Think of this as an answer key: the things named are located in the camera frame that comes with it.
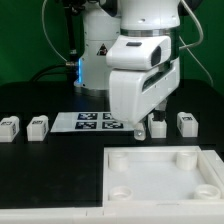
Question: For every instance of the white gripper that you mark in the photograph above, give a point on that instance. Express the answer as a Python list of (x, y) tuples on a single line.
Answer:
[(134, 94)]

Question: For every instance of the white square tabletop tray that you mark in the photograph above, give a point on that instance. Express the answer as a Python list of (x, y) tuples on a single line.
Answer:
[(158, 174)]

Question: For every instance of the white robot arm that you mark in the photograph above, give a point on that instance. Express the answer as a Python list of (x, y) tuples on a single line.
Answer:
[(105, 20)]

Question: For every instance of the white obstacle fence right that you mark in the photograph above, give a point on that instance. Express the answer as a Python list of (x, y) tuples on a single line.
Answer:
[(215, 165)]

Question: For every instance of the white marker sheet with tags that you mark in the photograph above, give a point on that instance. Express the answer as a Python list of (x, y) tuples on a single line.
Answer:
[(86, 122)]

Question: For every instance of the wrist camera housing white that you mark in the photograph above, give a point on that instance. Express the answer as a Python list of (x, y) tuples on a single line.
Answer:
[(139, 53)]

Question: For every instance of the white front rail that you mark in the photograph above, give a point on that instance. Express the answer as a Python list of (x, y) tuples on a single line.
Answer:
[(199, 212)]

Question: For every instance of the black pole with cables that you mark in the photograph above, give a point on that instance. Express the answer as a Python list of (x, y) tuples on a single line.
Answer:
[(71, 65)]

